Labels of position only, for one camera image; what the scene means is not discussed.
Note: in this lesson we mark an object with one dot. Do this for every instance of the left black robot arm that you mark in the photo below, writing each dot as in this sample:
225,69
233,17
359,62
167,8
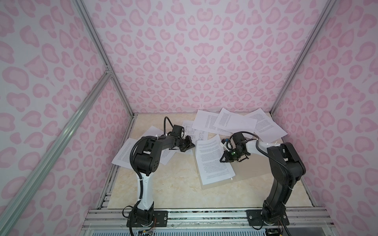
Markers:
144,159

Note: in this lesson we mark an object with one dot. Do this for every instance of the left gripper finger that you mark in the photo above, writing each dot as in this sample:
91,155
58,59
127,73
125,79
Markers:
188,141
185,147

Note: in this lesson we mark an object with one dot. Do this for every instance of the beige paper folder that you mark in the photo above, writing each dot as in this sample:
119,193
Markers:
257,165

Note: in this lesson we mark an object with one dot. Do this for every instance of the right corner aluminium post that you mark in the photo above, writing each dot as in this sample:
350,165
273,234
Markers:
321,22

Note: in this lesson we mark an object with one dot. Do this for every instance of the left corner aluminium post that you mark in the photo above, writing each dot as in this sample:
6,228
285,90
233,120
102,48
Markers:
90,27

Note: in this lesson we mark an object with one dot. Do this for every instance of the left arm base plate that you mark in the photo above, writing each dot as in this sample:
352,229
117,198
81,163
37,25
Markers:
158,218

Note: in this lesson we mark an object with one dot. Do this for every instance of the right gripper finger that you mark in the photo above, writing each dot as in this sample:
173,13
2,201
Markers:
226,157
232,157

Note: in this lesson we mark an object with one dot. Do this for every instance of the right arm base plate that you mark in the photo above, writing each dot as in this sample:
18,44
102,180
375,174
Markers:
255,219

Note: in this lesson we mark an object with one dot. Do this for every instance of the large text sheet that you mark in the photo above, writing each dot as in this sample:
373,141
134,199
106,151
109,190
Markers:
208,154

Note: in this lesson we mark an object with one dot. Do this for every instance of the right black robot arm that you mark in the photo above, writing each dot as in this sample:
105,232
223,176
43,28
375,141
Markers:
285,164

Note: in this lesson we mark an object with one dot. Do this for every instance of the text sheet back overlapping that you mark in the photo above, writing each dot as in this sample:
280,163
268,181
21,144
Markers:
233,122

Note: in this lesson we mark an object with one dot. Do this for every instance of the diagram sheet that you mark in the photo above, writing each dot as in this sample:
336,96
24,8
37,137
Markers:
195,134

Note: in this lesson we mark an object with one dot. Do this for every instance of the diagonal aluminium frame bar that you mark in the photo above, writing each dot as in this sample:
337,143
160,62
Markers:
21,200

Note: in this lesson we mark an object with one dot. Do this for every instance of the corner aluminium post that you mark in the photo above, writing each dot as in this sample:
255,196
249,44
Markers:
90,27
321,22

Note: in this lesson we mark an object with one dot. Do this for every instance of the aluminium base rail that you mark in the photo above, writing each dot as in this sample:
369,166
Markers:
304,221

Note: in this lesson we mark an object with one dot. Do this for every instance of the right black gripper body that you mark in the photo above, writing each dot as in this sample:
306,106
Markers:
235,152

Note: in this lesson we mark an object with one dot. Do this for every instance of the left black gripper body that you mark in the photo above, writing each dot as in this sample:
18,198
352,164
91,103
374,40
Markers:
182,142

